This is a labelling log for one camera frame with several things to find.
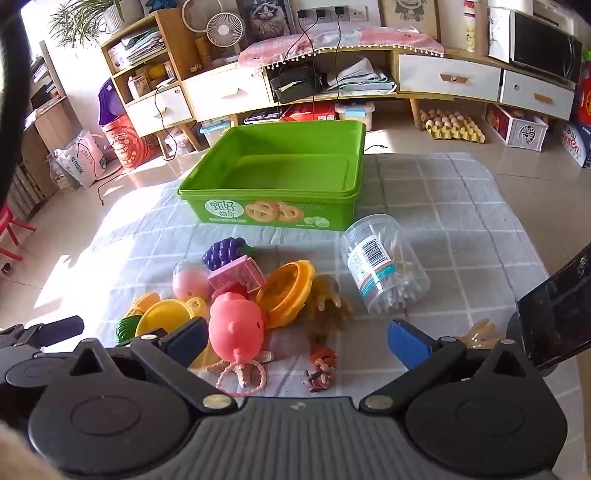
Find small clear storage bin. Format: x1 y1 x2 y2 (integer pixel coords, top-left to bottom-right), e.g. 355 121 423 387
164 127 195 155

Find clear bin with blue lid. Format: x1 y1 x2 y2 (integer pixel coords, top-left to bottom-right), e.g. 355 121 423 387
199 119 241 148

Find wooden bookshelf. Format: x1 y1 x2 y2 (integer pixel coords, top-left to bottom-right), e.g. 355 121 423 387
21 41 75 204

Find small white desk fan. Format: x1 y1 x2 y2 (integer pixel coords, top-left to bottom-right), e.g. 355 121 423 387
205 11 245 65

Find thick black cable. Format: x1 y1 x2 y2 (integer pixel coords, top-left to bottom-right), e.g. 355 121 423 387
0 0 35 208

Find tray of eggs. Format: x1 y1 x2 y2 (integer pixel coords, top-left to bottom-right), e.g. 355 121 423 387
418 108 485 141

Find pink tasselled cloth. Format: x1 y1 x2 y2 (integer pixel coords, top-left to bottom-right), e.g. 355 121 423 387
238 25 446 70

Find clear bin with blue contents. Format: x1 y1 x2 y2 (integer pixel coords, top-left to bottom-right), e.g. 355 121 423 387
335 102 375 127

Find stack of documents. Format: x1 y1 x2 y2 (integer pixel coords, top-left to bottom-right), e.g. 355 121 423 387
108 28 167 65

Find black charger cable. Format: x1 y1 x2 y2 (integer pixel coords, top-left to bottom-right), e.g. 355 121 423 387
307 7 326 93
277 9 311 121
333 4 347 109

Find small pink box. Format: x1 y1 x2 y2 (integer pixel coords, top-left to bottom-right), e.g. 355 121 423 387
208 257 267 294

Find wooden cabinet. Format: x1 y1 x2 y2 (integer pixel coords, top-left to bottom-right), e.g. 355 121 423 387
99 9 578 153

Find framed cartoon portrait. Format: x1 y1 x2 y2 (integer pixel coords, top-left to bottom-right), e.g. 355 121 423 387
379 0 446 40

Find white sack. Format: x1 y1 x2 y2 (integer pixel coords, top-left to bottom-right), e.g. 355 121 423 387
54 130 105 188

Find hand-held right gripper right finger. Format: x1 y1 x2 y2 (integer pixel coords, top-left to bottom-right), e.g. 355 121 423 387
360 318 539 413

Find green ribbed toy piece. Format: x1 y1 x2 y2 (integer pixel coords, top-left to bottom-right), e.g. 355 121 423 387
115 316 139 343

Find grey checked blanket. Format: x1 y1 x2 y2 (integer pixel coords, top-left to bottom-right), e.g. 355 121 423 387
90 152 571 402

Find clear cotton swab jar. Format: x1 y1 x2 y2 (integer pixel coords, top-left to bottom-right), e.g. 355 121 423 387
341 213 431 315

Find orange yellow toy plate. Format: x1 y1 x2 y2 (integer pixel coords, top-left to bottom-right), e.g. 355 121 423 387
256 259 317 329

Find white printer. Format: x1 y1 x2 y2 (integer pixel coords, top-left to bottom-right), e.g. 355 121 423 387
531 0 591 19

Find yellow toy corn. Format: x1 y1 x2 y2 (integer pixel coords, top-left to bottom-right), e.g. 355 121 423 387
122 293 160 319

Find pink round toy ball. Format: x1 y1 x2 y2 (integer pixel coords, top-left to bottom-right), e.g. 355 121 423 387
172 260 211 303

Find yellow toy pot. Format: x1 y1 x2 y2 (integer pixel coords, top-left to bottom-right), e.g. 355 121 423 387
136 296 208 344

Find red gift box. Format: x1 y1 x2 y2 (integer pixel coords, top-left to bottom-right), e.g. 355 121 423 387
573 60 591 125

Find red printed bag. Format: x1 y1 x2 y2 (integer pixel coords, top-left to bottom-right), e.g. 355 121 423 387
102 115 160 171

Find purple toy grapes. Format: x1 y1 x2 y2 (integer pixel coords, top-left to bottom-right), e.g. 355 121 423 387
202 237 254 272

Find red stool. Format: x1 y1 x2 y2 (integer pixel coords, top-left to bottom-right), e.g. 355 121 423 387
0 203 38 273

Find white red printed crate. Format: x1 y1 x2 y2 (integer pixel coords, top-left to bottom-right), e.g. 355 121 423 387
485 104 550 151

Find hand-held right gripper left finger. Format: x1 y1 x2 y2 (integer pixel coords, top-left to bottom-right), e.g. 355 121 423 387
67 318 235 413

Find pink pig toy with beads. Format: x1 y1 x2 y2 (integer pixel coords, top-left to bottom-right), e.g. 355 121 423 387
208 282 271 398

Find large white round fan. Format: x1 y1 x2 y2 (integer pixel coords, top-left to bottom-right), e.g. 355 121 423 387
181 0 222 33

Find green plastic box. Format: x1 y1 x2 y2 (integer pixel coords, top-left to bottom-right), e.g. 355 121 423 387
178 121 368 232

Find black bag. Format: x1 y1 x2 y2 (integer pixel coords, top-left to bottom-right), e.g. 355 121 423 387
269 62 324 104

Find red cardboard box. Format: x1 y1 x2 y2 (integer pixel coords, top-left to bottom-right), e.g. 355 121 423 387
281 102 335 123

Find framed cat picture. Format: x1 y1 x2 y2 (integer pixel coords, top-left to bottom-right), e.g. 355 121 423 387
235 0 296 42

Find black microwave oven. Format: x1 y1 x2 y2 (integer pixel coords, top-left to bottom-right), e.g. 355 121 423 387
508 11 583 86

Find white drawer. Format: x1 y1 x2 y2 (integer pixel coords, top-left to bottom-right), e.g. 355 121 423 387
182 69 271 123
398 54 502 95
124 85 195 137
500 70 575 121

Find white wall socket panel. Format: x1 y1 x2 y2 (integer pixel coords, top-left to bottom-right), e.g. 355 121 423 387
295 7 370 24

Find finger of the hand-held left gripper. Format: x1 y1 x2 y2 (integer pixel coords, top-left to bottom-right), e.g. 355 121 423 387
0 315 86 352

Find blue white carton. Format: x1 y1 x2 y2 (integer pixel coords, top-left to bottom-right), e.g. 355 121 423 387
570 120 591 169

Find translucent toy hand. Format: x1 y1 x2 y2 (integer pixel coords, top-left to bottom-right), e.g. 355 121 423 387
307 274 354 333
457 318 502 349

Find small brown red figurine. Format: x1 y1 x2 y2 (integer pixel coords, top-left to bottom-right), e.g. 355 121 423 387
302 344 339 393

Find green potted plant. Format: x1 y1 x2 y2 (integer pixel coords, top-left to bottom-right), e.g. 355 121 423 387
48 0 144 42

